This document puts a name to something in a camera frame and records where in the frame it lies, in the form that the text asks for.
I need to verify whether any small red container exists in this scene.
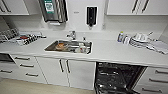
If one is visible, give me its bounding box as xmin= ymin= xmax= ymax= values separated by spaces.
xmin=19 ymin=35 xmax=30 ymax=41

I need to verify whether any orange bowl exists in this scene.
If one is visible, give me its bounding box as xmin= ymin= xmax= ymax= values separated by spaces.
xmin=55 ymin=41 xmax=67 ymax=51

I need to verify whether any white two-door base cabinet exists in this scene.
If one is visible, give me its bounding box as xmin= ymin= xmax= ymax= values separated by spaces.
xmin=35 ymin=56 xmax=98 ymax=91

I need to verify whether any white mug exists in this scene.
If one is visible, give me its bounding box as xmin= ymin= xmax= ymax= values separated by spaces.
xmin=74 ymin=44 xmax=89 ymax=54

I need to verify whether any small wall label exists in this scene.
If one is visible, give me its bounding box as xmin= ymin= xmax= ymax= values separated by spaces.
xmin=73 ymin=10 xmax=80 ymax=15

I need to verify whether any steel sink basin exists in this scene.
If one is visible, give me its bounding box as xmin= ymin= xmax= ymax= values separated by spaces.
xmin=44 ymin=39 xmax=94 ymax=55

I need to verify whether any black soap dispenser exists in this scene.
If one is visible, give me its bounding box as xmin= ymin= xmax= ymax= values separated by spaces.
xmin=85 ymin=5 xmax=99 ymax=28

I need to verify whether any wire dishwasher rack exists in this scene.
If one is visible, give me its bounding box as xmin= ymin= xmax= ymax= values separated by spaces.
xmin=96 ymin=68 xmax=135 ymax=94

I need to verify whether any black built-in microwave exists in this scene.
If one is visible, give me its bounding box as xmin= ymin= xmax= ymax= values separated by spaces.
xmin=0 ymin=53 xmax=16 ymax=64

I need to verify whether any stack of white plates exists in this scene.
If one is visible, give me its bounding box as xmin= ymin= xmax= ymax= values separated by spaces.
xmin=129 ymin=32 xmax=153 ymax=48

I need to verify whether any small white bottle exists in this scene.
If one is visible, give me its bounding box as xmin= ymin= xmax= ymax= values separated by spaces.
xmin=123 ymin=34 xmax=131 ymax=45

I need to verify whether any wire dish rack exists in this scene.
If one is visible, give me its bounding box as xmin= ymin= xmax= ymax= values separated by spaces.
xmin=0 ymin=28 xmax=48 ymax=46

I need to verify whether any chrome faucet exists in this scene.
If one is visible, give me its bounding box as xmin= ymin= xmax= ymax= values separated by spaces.
xmin=65 ymin=30 xmax=78 ymax=42

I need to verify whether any white drawer unit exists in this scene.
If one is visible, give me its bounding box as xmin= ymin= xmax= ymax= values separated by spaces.
xmin=133 ymin=66 xmax=168 ymax=94
xmin=0 ymin=53 xmax=48 ymax=85

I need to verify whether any blue dish soap bottle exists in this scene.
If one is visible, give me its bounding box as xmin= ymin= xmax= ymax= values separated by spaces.
xmin=116 ymin=31 xmax=125 ymax=43

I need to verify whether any steel paper towel dispenser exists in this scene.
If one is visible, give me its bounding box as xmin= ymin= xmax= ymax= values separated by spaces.
xmin=38 ymin=0 xmax=69 ymax=25

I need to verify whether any white wall socket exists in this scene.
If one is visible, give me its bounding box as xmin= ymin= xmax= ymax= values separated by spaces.
xmin=101 ymin=22 xmax=107 ymax=31

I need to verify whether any stainless steel dishwasher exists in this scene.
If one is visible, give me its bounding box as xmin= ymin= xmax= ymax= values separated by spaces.
xmin=94 ymin=61 xmax=148 ymax=94

